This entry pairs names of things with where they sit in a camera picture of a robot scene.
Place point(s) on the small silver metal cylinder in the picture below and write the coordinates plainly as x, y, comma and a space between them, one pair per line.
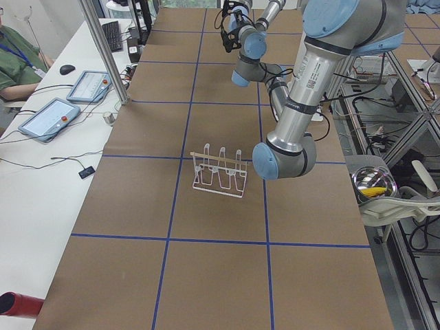
109, 118

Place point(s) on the small black sensor puck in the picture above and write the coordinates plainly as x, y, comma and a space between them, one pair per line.
86, 172

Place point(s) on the black box with white label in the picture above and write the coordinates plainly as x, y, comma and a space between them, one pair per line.
133, 49

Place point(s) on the steel bowl with yellow item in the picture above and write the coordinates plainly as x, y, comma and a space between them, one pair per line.
370, 182

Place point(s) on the teach pendant far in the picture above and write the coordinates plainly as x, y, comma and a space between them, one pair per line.
91, 87

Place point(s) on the teach pendant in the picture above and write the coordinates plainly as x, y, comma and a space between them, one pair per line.
46, 123
91, 87

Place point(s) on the black keyboard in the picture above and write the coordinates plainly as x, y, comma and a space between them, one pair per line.
113, 35

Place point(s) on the teach pendant near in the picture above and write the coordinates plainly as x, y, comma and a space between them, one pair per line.
46, 123

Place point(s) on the black computer mouse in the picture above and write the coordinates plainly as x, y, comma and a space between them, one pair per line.
66, 69

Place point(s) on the white office chair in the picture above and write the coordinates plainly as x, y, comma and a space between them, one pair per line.
382, 202

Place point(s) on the person in green shirt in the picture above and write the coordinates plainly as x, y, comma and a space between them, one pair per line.
23, 66

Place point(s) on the red cylinder object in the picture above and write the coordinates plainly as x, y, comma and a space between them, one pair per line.
20, 305

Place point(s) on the white wire cup holder rack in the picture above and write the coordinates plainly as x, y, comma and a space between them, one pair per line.
219, 174

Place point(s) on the aluminium frame post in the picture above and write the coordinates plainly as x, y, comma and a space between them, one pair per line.
101, 43

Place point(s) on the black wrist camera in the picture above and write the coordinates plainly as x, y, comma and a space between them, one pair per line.
230, 40

